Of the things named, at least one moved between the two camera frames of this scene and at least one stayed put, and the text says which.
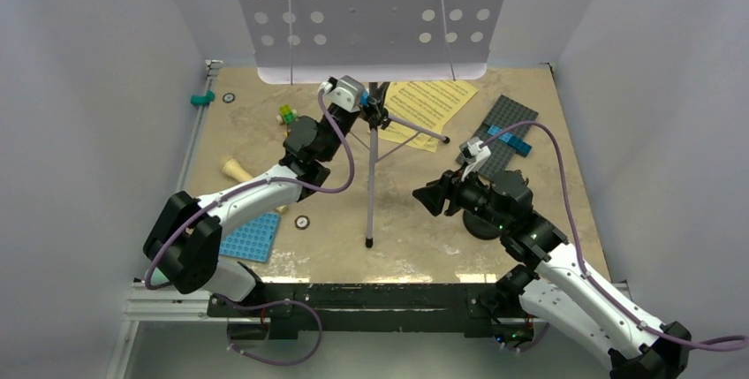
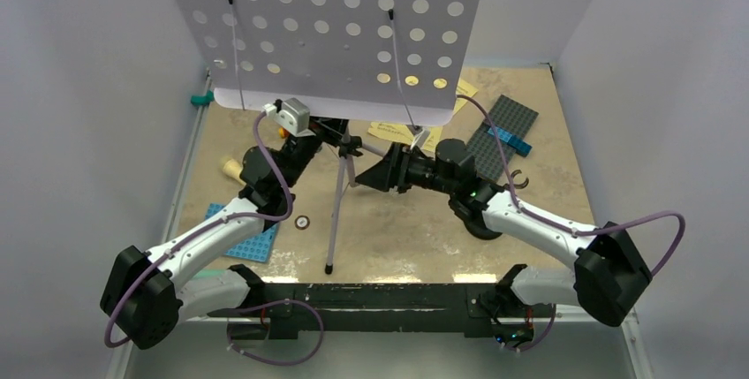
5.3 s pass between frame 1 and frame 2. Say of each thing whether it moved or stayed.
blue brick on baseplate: stayed
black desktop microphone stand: stayed
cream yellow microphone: stayed
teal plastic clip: stayed
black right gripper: moved
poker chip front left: stayed
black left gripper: moved
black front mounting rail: stayed
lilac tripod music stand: moved
